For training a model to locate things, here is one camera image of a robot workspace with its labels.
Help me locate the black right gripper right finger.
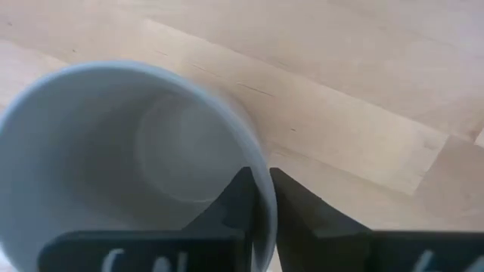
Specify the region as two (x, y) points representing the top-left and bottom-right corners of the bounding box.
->
(268, 167), (484, 272)

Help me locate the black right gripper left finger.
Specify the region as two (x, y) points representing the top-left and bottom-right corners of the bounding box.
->
(37, 165), (262, 272)

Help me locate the white embossed mug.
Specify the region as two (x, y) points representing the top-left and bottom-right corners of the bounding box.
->
(0, 60), (279, 272)

